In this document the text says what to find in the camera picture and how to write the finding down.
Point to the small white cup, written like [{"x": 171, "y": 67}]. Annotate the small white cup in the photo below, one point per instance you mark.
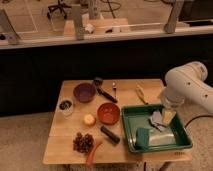
[{"x": 66, "y": 107}]

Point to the wooden table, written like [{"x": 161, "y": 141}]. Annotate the wooden table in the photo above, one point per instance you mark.
[{"x": 59, "y": 149}]

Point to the red bowl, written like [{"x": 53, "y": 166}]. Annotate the red bowl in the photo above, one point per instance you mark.
[{"x": 108, "y": 113}]

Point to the grey post right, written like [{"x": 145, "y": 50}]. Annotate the grey post right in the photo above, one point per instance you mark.
[{"x": 170, "y": 26}]

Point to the orange carrot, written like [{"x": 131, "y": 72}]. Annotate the orange carrot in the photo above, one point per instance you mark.
[{"x": 89, "y": 160}]

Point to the bunch of dark grapes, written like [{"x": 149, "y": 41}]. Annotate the bunch of dark grapes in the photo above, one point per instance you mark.
[{"x": 83, "y": 143}]

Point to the wooden board on ledge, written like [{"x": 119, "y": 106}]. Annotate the wooden board on ledge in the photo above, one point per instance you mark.
[{"x": 100, "y": 26}]

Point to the grey post middle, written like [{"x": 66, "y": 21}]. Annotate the grey post middle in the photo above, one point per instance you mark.
[{"x": 77, "y": 21}]

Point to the grey post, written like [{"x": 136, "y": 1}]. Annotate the grey post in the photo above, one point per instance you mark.
[
  {"x": 170, "y": 26},
  {"x": 77, "y": 21},
  {"x": 9, "y": 32}
]

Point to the white object on ledge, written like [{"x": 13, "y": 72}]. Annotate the white object on ledge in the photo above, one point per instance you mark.
[{"x": 89, "y": 28}]

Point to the black office chair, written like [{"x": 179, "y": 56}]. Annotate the black office chair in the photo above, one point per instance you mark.
[{"x": 61, "y": 6}]

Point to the grey crumpled cloth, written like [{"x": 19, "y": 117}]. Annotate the grey crumpled cloth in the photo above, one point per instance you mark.
[{"x": 156, "y": 121}]

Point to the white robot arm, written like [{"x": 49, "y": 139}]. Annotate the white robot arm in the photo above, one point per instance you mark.
[{"x": 187, "y": 82}]

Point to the purple bowl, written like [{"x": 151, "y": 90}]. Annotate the purple bowl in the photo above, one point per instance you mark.
[{"x": 84, "y": 92}]

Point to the yellow round fruit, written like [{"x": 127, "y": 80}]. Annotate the yellow round fruit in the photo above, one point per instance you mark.
[{"x": 89, "y": 120}]

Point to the translucent grey gripper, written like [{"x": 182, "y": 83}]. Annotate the translucent grey gripper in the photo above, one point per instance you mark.
[{"x": 170, "y": 98}]

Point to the green plastic tray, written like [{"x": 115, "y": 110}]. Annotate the green plastic tray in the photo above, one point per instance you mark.
[{"x": 135, "y": 117}]

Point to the grey post left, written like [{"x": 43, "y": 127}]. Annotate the grey post left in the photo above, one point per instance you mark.
[{"x": 9, "y": 32}]

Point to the yellow sponge piece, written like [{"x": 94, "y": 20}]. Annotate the yellow sponge piece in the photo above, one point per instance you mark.
[{"x": 168, "y": 115}]

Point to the clear plastic bag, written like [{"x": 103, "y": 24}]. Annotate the clear plastic bag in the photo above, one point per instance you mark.
[{"x": 157, "y": 138}]

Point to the green sponge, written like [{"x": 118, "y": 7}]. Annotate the green sponge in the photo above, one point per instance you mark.
[{"x": 142, "y": 138}]

